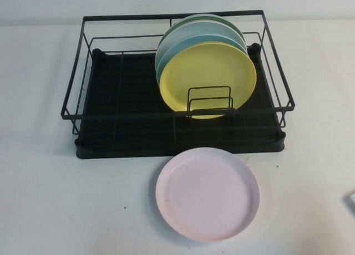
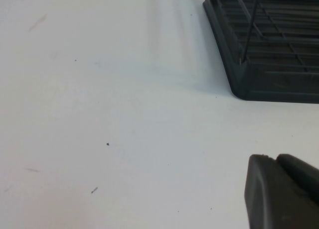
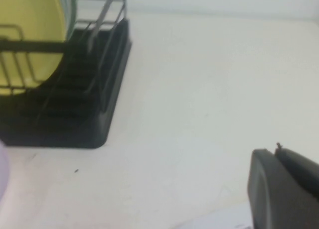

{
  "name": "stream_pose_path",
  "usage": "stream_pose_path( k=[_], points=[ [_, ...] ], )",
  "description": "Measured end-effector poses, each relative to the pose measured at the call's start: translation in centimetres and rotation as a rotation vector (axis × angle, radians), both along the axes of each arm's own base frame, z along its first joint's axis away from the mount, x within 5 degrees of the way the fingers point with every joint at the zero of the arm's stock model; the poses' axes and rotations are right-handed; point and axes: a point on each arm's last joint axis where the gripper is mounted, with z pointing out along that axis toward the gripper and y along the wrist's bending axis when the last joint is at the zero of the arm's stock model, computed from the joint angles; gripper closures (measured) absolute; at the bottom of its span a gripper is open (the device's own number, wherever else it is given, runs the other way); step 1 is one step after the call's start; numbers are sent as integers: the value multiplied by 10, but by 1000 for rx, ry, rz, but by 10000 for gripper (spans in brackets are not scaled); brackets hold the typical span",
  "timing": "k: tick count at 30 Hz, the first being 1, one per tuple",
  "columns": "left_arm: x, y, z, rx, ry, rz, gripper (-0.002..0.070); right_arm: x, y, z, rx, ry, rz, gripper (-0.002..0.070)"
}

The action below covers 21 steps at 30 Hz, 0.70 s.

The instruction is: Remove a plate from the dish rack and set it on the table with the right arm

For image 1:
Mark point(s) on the white round plate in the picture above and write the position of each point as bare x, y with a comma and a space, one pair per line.
194, 29

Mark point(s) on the pink round plate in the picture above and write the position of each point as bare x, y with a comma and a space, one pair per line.
208, 194

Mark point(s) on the light blue round plate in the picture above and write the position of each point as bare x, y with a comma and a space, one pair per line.
177, 46

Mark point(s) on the yellow round plate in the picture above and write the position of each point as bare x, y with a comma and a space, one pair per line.
208, 69

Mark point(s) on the green round plate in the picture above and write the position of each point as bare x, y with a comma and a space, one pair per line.
216, 17

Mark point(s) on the black plastic drip tray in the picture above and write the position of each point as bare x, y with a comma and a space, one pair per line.
124, 80

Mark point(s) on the white box with QR codes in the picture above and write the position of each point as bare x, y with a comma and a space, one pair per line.
350, 201

